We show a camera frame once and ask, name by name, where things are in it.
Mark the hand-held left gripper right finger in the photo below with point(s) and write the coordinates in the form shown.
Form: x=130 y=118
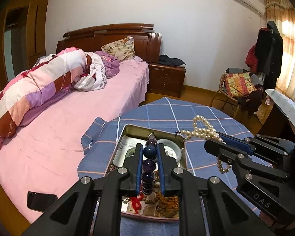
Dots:
x=161 y=169

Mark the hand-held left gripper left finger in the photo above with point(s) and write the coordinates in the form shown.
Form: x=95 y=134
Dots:
x=139 y=167

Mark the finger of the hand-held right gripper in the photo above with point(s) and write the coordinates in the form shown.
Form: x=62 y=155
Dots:
x=218 y=148
x=236 y=141

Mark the red knotted tassel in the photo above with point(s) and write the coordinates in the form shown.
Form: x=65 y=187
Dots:
x=136 y=202

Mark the rectangular metal tin box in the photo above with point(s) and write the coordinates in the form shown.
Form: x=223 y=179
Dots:
x=137 y=129

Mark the newspaper lining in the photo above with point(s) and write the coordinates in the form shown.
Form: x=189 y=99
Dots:
x=120 y=150

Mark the white floral desk cover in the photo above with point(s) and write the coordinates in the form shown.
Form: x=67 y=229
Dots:
x=285 y=105

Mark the white jade bangle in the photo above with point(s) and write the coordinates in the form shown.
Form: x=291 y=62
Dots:
x=173 y=143

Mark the dark wooden desk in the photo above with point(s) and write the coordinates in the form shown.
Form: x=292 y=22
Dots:
x=270 y=120

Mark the dark clothes heap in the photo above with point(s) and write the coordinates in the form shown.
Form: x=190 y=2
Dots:
x=254 y=100

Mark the wooden armchair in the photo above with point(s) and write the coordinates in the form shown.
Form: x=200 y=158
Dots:
x=221 y=88

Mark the blue checked tablecloth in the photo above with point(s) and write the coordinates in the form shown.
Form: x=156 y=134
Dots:
x=162 y=113

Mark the colourful patterned cushion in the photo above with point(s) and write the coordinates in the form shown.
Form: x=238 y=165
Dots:
x=238 y=83

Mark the black hanging coat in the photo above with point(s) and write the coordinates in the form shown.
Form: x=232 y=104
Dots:
x=270 y=54

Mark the red hanging jacket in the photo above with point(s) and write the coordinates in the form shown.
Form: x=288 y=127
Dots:
x=252 y=59

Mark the wooden bed with pink sheet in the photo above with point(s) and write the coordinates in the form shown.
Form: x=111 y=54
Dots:
x=64 y=127

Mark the orange patterned curtain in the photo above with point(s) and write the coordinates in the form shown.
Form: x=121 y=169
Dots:
x=290 y=41

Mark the wooden nightstand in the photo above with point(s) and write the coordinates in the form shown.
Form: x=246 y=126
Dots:
x=166 y=78

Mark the dark folded clothes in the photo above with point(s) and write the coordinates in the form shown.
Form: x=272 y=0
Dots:
x=172 y=60

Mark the black smartphone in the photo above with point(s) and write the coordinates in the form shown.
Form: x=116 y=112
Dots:
x=40 y=200

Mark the purple blanket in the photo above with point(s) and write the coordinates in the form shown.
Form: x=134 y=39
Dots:
x=110 y=64

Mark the floral pillow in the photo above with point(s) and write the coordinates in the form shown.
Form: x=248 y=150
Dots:
x=120 y=48

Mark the pink patchwork quilt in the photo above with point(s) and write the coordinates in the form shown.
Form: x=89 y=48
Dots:
x=39 y=83

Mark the wooden wardrobe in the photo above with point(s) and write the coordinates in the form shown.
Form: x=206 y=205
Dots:
x=39 y=29

